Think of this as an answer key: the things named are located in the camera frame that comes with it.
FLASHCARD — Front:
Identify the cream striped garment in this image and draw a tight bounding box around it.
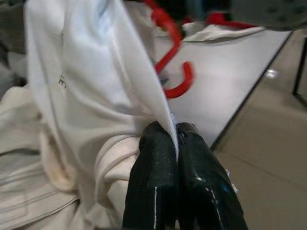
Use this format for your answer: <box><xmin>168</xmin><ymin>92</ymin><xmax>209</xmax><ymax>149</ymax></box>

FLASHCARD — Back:
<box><xmin>0</xmin><ymin>86</ymin><xmax>135</xmax><ymax>230</ymax></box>

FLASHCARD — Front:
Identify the white shirt grey print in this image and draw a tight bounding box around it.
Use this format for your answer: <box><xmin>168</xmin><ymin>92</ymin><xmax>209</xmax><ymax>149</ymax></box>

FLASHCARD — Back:
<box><xmin>24</xmin><ymin>0</ymin><xmax>180</xmax><ymax>230</ymax></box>

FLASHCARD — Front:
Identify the red and white garment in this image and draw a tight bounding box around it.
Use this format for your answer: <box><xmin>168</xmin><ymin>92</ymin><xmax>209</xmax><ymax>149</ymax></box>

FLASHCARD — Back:
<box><xmin>207</xmin><ymin>11</ymin><xmax>260</xmax><ymax>28</ymax></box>

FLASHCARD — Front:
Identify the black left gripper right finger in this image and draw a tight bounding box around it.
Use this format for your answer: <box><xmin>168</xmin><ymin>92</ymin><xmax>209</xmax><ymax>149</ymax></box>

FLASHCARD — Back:
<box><xmin>176</xmin><ymin>122</ymin><xmax>249</xmax><ymax>230</ymax></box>

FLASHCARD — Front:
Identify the black metal frame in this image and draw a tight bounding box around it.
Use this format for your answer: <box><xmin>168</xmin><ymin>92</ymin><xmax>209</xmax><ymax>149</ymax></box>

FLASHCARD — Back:
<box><xmin>293</xmin><ymin>31</ymin><xmax>307</xmax><ymax>107</ymax></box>

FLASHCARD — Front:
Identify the white cloth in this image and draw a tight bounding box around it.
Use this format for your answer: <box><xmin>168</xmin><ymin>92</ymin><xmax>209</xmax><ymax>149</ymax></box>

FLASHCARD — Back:
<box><xmin>183</xmin><ymin>23</ymin><xmax>266</xmax><ymax>43</ymax></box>

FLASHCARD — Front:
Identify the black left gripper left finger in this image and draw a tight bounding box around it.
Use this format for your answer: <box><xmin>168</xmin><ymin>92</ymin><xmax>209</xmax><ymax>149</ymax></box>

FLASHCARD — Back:
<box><xmin>122</xmin><ymin>121</ymin><xmax>179</xmax><ymax>230</ymax></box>

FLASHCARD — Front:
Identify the red plastic hanger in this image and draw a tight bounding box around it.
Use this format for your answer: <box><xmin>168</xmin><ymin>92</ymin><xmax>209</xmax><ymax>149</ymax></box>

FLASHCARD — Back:
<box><xmin>143</xmin><ymin>0</ymin><xmax>196</xmax><ymax>99</ymax></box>

